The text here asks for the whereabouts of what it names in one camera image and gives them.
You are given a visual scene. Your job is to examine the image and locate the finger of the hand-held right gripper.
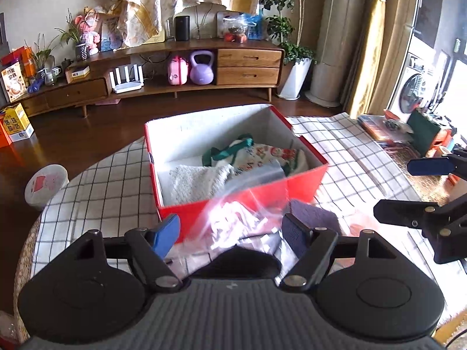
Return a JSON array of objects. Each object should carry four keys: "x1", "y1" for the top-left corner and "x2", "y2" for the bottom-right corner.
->
[
  {"x1": 373, "y1": 199, "x2": 457, "y2": 242},
  {"x1": 407, "y1": 153, "x2": 467, "y2": 182}
]

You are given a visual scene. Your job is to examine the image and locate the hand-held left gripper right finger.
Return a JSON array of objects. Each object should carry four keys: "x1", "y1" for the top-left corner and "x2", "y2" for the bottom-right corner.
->
[{"x1": 279, "y1": 212, "x2": 387, "y2": 288}]

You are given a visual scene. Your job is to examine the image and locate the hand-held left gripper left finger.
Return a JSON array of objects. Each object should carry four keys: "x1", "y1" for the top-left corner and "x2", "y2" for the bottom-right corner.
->
[{"x1": 73, "y1": 213, "x2": 185, "y2": 294}]

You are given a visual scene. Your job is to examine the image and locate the purple scouring pad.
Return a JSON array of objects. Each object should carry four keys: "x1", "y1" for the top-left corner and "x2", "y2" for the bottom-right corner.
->
[{"x1": 287, "y1": 199, "x2": 342, "y2": 236}]

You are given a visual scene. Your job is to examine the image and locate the clear plastic bag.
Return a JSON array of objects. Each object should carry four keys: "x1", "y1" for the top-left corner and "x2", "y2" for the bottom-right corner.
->
[{"x1": 182, "y1": 184, "x2": 305, "y2": 278}]

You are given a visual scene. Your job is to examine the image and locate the red storage box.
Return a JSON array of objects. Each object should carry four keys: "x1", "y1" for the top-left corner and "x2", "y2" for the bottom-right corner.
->
[{"x1": 144, "y1": 103, "x2": 329, "y2": 243}]

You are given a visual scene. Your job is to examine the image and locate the dark green board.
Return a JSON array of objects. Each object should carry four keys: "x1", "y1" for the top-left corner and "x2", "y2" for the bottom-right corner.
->
[{"x1": 406, "y1": 109, "x2": 443, "y2": 158}]

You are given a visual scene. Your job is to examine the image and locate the white fluffy towel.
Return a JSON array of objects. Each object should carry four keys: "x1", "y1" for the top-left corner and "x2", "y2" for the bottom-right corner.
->
[{"x1": 168, "y1": 163, "x2": 236, "y2": 207}]

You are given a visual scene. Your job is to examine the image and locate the stack of colourful packets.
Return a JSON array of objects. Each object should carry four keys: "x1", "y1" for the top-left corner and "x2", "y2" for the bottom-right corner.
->
[{"x1": 357, "y1": 114, "x2": 414, "y2": 144}]

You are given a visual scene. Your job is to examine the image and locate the white checked tablecloth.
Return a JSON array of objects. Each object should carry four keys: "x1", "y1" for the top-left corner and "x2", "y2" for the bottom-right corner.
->
[{"x1": 34, "y1": 112, "x2": 467, "y2": 336}]

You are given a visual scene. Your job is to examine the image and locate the white washing machine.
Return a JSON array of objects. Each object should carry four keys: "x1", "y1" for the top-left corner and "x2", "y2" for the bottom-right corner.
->
[{"x1": 386, "y1": 53, "x2": 439, "y2": 118}]

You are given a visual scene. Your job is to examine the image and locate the white round bin pig print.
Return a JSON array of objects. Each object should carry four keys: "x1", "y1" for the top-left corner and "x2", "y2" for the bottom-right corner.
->
[{"x1": 24, "y1": 164, "x2": 70, "y2": 211}]

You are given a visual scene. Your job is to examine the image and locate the yellow curtain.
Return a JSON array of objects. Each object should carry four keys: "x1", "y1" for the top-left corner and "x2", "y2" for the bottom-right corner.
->
[{"x1": 345, "y1": 0, "x2": 421, "y2": 118}]

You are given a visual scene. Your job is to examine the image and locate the white router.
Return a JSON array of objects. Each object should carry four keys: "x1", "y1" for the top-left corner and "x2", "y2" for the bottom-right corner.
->
[{"x1": 109, "y1": 64, "x2": 145, "y2": 94}]

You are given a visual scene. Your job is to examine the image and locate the beige standing air conditioner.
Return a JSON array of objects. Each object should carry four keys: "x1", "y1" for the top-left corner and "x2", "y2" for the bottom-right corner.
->
[{"x1": 304, "y1": 0, "x2": 366, "y2": 109}]

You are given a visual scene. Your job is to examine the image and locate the white tall planter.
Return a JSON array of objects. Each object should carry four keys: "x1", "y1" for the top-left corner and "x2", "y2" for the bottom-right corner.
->
[{"x1": 277, "y1": 57, "x2": 314, "y2": 100}]

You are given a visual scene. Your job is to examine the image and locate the pink small case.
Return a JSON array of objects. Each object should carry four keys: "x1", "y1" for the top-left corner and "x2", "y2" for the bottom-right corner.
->
[{"x1": 167, "y1": 55, "x2": 191, "y2": 86}]

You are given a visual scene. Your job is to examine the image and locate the purple kettlebell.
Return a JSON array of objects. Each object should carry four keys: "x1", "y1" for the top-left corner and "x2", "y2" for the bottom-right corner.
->
[{"x1": 189, "y1": 50, "x2": 215, "y2": 85}]

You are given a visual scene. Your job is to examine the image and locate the wooden media cabinet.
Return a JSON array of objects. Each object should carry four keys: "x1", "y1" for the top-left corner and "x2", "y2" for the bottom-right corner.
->
[{"x1": 15, "y1": 38, "x2": 286, "y2": 118}]

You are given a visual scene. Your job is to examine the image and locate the small yellow white box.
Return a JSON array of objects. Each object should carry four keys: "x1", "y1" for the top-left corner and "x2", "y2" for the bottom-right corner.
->
[{"x1": 66, "y1": 66, "x2": 91, "y2": 83}]

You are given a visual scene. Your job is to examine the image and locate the yellow white carton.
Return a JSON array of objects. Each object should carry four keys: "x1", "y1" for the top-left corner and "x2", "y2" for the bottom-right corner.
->
[{"x1": 0, "y1": 103, "x2": 35, "y2": 143}]

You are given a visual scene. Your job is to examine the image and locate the orange carton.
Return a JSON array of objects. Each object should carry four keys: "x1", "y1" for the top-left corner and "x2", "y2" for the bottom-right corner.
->
[{"x1": 0, "y1": 115, "x2": 12, "y2": 149}]

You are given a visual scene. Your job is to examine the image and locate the potted plant in patterned pot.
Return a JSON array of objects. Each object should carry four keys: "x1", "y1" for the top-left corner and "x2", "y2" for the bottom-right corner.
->
[{"x1": 55, "y1": 8, "x2": 90, "y2": 61}]

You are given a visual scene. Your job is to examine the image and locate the blue picture book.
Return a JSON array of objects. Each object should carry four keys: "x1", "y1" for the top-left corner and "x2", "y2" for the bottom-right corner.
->
[{"x1": 100, "y1": 17, "x2": 123, "y2": 52}]

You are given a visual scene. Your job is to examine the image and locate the black cylinder speaker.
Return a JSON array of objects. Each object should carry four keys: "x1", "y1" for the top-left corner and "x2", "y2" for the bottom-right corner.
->
[{"x1": 174, "y1": 15, "x2": 191, "y2": 42}]

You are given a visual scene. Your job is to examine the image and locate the blue plastic bag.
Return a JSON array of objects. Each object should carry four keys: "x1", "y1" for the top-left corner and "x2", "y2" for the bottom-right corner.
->
[{"x1": 247, "y1": 14, "x2": 265, "y2": 41}]

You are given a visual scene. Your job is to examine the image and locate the yellow white cereal box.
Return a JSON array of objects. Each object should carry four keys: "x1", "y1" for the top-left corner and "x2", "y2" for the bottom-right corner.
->
[{"x1": 1, "y1": 62, "x2": 29, "y2": 103}]

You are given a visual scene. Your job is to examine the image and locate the small potted plant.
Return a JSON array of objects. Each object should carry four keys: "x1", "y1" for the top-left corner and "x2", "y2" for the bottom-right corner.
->
[{"x1": 25, "y1": 34, "x2": 56, "y2": 79}]

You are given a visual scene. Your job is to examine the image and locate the plastic bag with red items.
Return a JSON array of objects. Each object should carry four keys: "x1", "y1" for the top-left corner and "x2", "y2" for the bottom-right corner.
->
[{"x1": 218, "y1": 12, "x2": 253, "y2": 43}]

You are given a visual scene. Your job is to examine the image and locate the pink plush doll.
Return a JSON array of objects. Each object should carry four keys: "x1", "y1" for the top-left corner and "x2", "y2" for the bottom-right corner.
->
[{"x1": 75, "y1": 5, "x2": 102, "y2": 56}]

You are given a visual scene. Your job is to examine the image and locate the red gift box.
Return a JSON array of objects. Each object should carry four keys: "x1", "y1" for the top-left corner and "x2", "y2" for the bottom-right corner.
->
[{"x1": 0, "y1": 45, "x2": 38, "y2": 78}]

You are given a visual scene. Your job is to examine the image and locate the printed tote bag green handles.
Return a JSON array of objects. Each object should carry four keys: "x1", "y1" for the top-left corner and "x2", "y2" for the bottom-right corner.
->
[{"x1": 202, "y1": 136, "x2": 309, "y2": 176}]

